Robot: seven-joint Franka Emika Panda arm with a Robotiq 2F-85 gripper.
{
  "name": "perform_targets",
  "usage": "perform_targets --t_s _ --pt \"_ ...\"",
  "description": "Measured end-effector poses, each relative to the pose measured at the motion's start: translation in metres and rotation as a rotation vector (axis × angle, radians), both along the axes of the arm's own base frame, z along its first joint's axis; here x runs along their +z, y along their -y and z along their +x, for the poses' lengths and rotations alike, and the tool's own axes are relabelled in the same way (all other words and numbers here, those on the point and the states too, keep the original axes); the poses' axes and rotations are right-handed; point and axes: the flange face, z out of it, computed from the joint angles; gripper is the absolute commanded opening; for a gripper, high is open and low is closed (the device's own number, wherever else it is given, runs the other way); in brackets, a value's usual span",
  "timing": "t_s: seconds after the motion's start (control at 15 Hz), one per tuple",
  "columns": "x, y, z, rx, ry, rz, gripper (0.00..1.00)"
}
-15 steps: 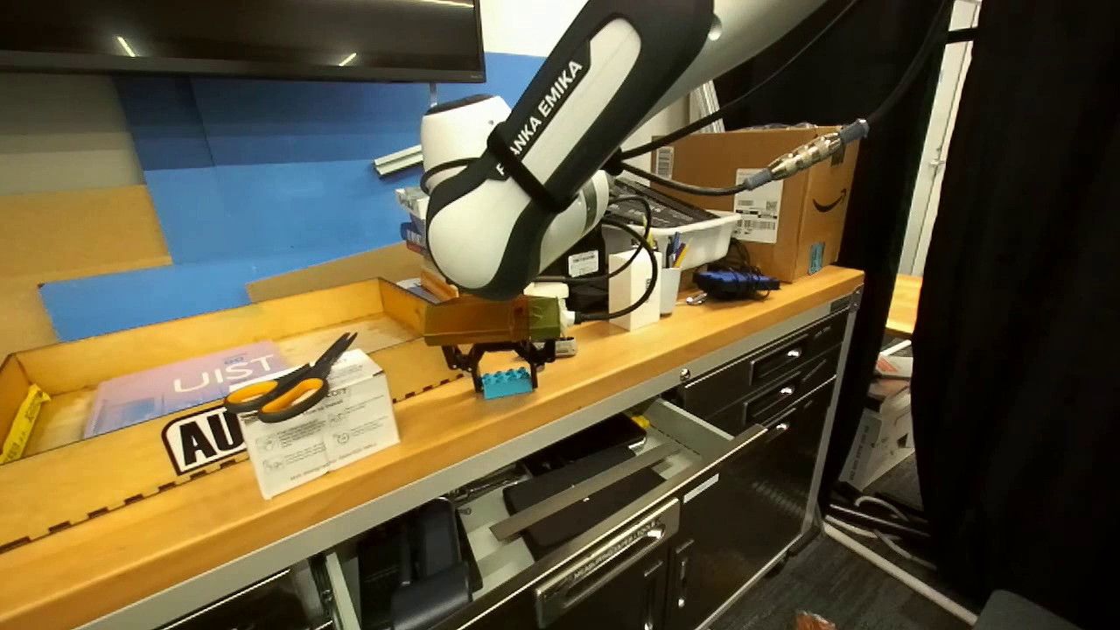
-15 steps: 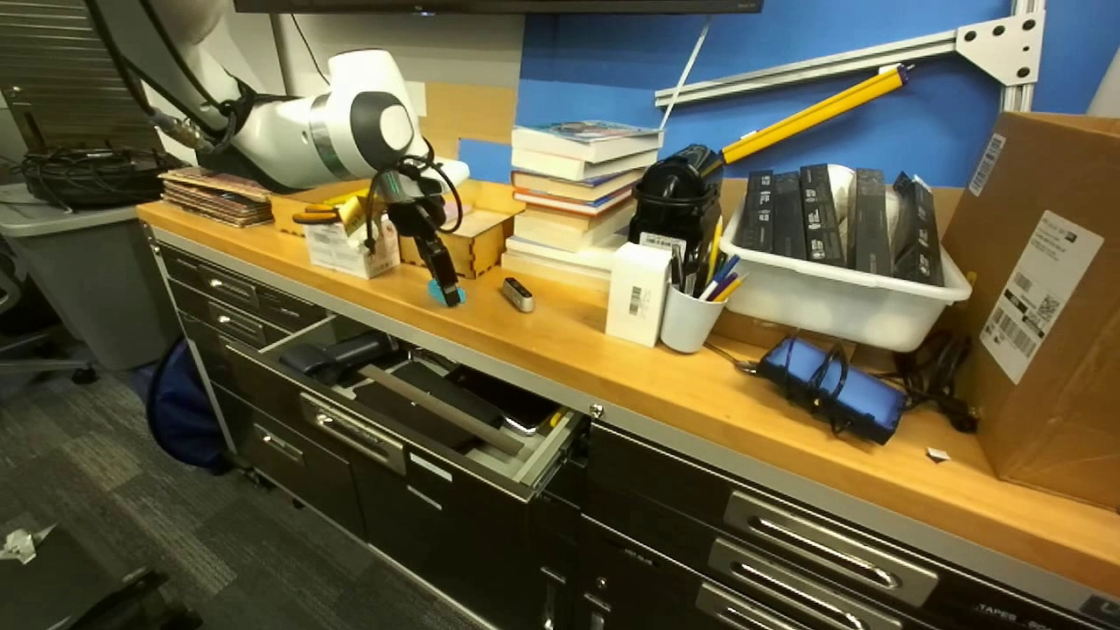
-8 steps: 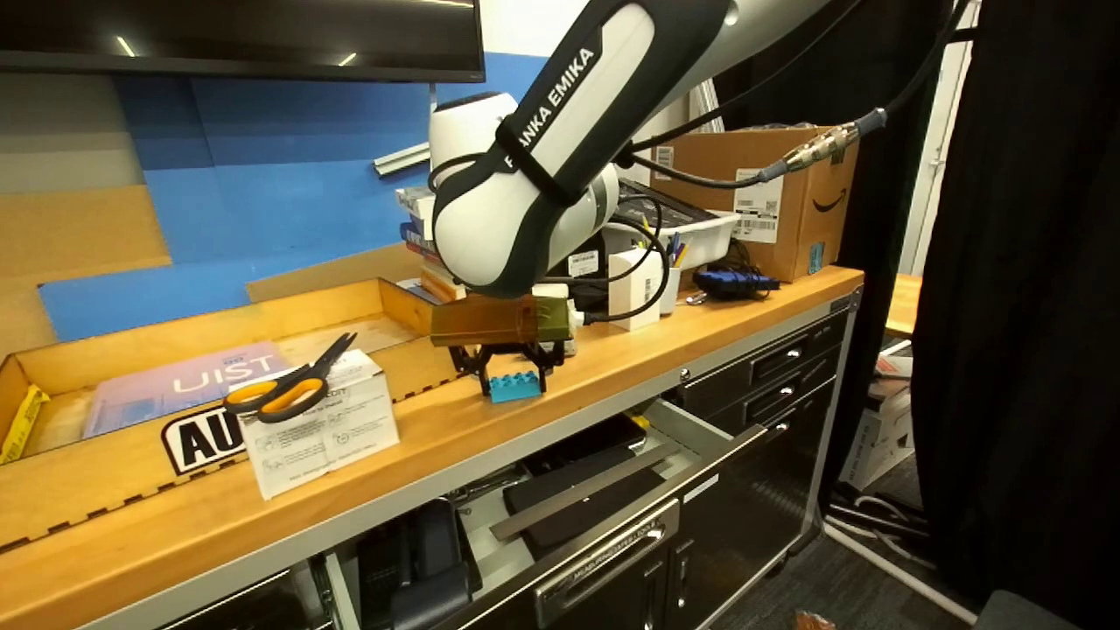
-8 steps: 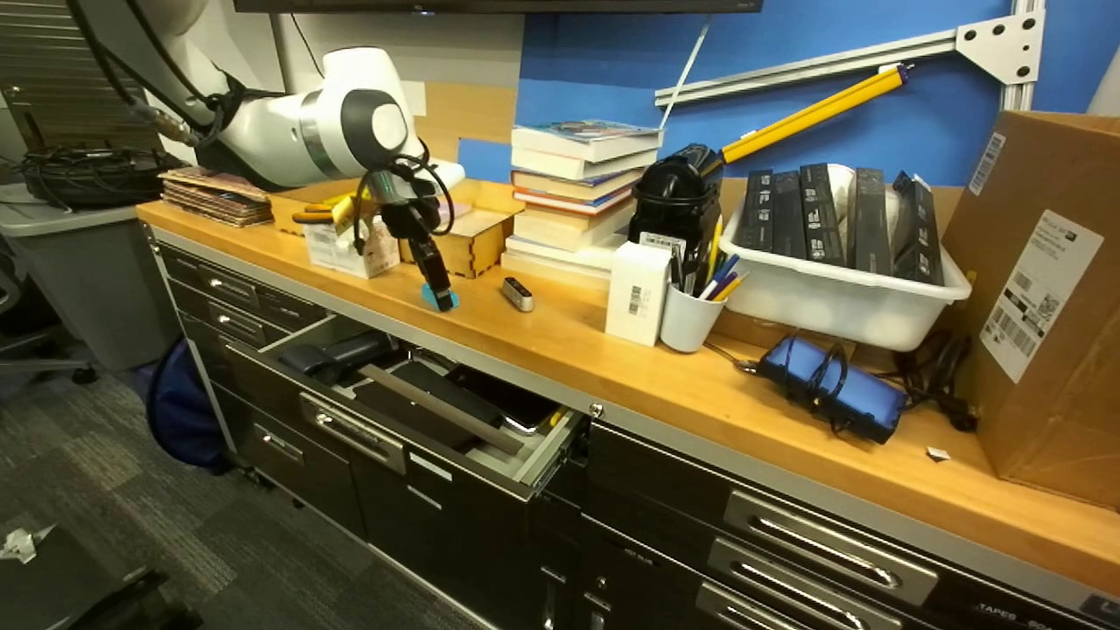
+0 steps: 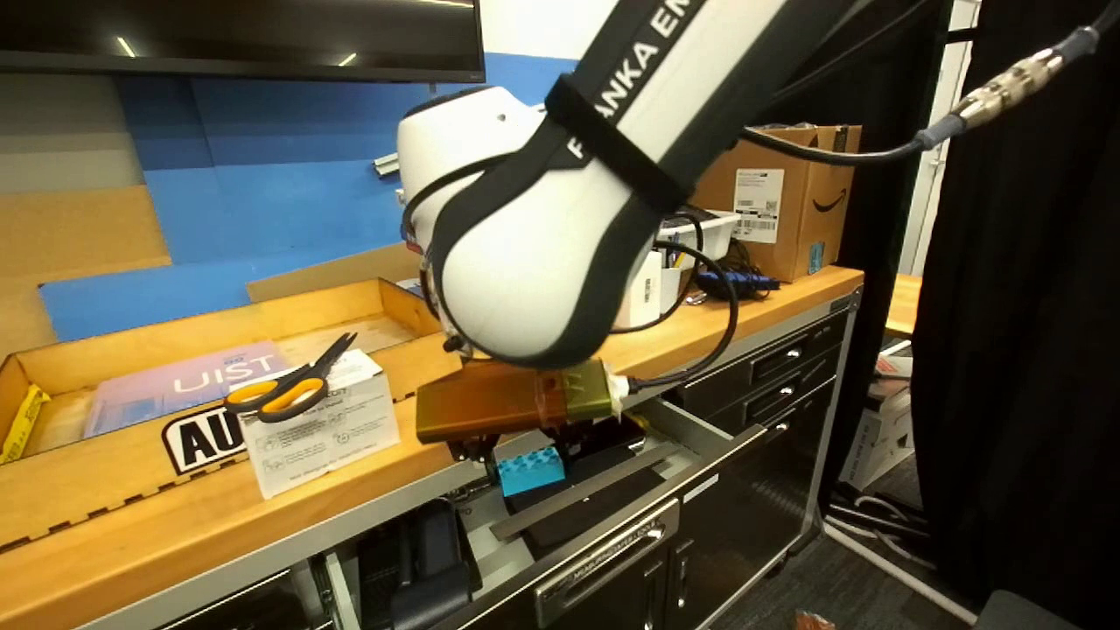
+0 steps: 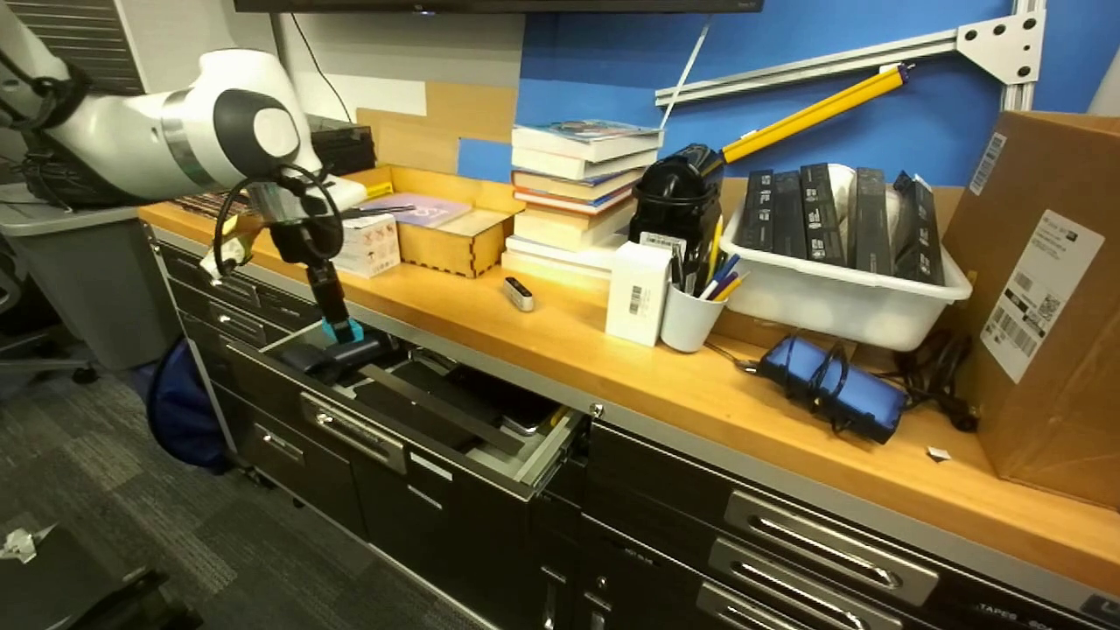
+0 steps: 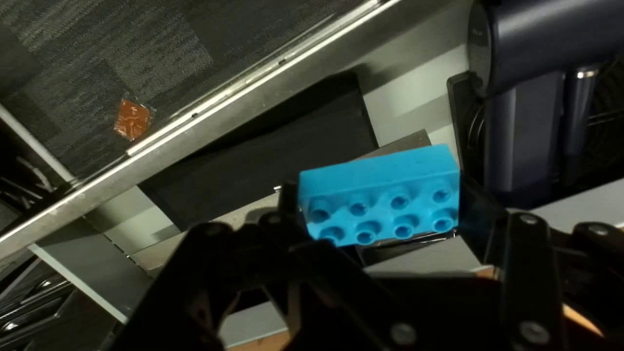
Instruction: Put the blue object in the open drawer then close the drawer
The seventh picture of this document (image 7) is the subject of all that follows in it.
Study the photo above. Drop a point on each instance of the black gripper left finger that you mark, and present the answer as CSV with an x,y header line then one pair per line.
x,y
196,285

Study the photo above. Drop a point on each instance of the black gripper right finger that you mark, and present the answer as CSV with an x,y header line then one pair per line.
x,y
529,274

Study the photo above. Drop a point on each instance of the blue toy building block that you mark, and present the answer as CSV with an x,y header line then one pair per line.
x,y
383,188

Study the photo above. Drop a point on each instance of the dark blue handheld vacuum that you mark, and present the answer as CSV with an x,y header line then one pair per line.
x,y
533,98

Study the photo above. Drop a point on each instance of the small brown debris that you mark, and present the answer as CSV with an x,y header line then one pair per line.
x,y
133,120

